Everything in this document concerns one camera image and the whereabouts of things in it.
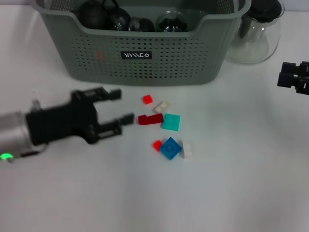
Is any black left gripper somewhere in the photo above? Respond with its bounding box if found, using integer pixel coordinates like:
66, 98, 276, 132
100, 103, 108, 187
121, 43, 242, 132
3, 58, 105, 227
26, 87, 135, 145

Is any dark red long brick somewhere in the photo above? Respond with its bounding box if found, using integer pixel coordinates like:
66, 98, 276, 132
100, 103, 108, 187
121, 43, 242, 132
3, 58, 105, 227
138, 113, 164, 126

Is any white toy brick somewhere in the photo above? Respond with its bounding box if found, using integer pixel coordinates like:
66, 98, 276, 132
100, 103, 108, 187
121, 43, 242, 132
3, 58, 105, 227
154, 101, 171, 114
181, 140, 194, 159

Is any teal square toy plate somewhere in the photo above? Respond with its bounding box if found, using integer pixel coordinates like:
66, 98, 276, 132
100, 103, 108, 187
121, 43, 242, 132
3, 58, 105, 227
160, 113, 181, 132

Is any blue square toy plate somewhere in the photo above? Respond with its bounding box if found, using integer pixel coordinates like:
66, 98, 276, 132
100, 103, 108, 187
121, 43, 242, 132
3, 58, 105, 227
159, 137, 183, 160

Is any glass teacup with black holder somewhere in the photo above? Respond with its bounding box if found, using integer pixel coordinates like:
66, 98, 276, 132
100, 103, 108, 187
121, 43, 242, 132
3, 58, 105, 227
156, 10, 188, 32
102, 0, 132, 31
127, 16, 155, 32

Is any grey-green perforated storage bin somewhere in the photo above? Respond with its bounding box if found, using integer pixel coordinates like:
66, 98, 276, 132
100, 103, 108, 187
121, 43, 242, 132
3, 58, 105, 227
35, 0, 252, 87

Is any glass carafe with black lid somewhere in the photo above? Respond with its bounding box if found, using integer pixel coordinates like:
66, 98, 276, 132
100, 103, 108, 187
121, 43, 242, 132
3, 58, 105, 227
225, 0, 285, 65

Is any dark clay teapot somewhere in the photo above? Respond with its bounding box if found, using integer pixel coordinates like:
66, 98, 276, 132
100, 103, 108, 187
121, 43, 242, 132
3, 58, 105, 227
72, 0, 109, 29

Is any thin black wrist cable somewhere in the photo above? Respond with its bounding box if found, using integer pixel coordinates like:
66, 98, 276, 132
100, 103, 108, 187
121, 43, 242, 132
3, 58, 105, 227
21, 144, 49, 158

